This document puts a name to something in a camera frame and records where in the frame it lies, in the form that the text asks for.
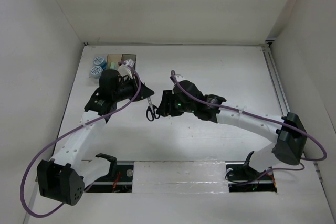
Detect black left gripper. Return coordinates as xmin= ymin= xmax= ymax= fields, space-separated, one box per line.
xmin=113 ymin=74 xmax=154 ymax=102

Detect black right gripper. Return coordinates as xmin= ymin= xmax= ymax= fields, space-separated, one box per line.
xmin=155 ymin=90 xmax=195 ymax=116

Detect black handled scissors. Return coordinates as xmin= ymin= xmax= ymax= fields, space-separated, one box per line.
xmin=146 ymin=97 xmax=160 ymax=122

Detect green capped highlighter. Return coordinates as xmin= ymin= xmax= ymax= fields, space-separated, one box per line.
xmin=110 ymin=62 xmax=119 ymax=70

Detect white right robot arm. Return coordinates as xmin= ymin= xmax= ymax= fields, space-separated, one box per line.
xmin=156 ymin=80 xmax=307 ymax=179

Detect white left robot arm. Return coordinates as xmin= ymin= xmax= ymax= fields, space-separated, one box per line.
xmin=37 ymin=70 xmax=154 ymax=206

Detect smoky grey plastic container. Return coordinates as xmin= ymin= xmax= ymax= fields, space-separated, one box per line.
xmin=121 ymin=54 xmax=137 ymax=69

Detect amber plastic container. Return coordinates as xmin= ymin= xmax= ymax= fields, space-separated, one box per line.
xmin=107 ymin=54 xmax=122 ymax=69

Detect clear plastic container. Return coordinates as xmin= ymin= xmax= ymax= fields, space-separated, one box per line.
xmin=89 ymin=54 xmax=108 ymax=82

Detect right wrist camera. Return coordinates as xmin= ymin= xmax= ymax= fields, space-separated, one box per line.
xmin=170 ymin=74 xmax=186 ymax=84

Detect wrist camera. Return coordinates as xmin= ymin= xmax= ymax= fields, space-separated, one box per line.
xmin=170 ymin=74 xmax=186 ymax=84
xmin=118 ymin=59 xmax=135 ymax=79

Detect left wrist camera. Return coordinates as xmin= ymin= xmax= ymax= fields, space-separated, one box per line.
xmin=118 ymin=59 xmax=135 ymax=79

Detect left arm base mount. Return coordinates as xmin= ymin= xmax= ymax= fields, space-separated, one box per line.
xmin=86 ymin=161 xmax=134 ymax=194

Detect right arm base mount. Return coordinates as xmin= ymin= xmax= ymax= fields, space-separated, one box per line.
xmin=225 ymin=151 xmax=277 ymax=193

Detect aluminium rail right edge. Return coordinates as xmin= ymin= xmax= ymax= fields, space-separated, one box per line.
xmin=261 ymin=40 xmax=290 ymax=115

